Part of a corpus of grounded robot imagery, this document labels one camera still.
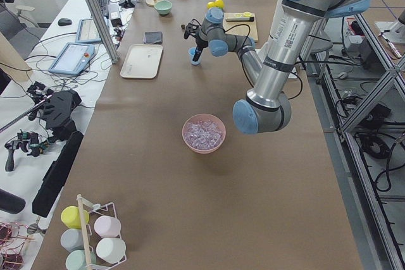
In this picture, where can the grey cup in rack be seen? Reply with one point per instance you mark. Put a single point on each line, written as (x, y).
(72, 240)

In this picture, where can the mint cup in rack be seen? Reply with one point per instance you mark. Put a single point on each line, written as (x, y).
(76, 260)

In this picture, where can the near teach pendant tablet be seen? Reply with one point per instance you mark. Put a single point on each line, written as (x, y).
(73, 59)

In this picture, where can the cream rectangular tray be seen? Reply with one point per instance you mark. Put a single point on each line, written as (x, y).
(142, 61)

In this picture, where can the white wire cup rack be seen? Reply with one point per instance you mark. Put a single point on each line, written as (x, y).
(93, 211)

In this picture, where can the pink cup in rack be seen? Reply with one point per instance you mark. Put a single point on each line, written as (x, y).
(107, 226)

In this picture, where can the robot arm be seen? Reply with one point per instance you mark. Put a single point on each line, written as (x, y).
(265, 107)

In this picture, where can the black computer mouse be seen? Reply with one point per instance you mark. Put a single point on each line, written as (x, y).
(64, 22)

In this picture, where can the wooden rack handle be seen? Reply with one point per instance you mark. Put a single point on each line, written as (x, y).
(83, 223)

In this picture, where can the pink bowl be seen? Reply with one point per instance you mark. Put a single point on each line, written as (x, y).
(205, 117)

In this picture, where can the black keyboard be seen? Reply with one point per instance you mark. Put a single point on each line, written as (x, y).
(103, 5)

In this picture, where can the wooden cutting board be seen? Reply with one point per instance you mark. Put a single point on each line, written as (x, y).
(241, 28)

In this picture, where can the yellow cup in rack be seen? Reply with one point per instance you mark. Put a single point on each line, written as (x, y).
(70, 217)

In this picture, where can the teach pendant tablet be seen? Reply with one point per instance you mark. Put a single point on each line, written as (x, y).
(87, 32)
(73, 59)

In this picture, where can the white cup in rack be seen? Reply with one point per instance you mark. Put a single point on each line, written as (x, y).
(111, 250)

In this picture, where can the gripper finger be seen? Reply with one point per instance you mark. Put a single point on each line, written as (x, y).
(193, 54)
(199, 52)

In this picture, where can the far teach pendant tablet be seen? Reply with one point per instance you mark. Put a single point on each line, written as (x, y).
(87, 32)

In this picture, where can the grey folded cloth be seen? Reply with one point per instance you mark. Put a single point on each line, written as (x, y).
(155, 37)

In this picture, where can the yellow lemon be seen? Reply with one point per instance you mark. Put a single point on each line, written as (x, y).
(211, 5)
(219, 4)

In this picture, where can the mint green bowl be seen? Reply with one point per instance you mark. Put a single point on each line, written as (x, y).
(163, 7)

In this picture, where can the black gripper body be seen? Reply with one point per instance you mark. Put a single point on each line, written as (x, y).
(200, 40)

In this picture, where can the black foam bar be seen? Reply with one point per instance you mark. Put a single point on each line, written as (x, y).
(56, 176)

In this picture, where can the ice cubes pile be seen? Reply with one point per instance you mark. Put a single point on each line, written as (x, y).
(203, 135)

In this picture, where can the aluminium frame post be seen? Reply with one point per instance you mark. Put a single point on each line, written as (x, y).
(102, 29)

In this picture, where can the light blue cup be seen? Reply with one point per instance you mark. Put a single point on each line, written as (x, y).
(192, 62)

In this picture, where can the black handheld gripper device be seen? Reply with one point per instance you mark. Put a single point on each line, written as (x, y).
(54, 108)

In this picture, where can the steel muddler black tip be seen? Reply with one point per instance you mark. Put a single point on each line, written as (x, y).
(240, 19)

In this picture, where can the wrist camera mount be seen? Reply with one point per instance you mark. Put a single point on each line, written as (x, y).
(191, 30)

